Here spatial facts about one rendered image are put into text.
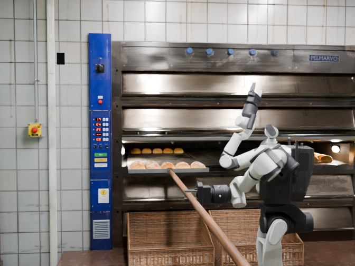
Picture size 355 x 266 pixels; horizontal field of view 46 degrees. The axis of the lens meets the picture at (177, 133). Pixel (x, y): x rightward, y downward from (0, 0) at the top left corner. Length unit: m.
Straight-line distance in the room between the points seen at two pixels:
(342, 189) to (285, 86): 0.93
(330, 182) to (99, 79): 1.94
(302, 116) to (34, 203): 2.10
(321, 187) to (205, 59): 1.34
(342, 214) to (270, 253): 1.31
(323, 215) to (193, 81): 1.47
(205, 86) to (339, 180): 1.29
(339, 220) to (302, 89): 1.07
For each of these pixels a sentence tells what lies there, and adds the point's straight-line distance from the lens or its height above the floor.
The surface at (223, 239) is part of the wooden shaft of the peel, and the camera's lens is 1.31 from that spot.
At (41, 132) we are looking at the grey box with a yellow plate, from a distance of 3.08.
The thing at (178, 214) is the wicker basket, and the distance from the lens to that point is 3.15.
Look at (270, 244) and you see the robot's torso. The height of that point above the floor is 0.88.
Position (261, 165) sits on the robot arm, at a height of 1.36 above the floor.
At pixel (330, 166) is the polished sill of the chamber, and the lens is 3.46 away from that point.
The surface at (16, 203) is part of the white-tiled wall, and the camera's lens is 3.26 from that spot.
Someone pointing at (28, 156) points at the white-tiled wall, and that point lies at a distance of 3.18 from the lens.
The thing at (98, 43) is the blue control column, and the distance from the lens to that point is 3.09.
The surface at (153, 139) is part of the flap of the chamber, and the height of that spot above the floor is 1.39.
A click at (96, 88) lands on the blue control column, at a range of 3.06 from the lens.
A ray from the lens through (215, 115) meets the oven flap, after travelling 3.15.
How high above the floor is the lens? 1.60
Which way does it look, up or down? 3 degrees down
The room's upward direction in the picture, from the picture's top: straight up
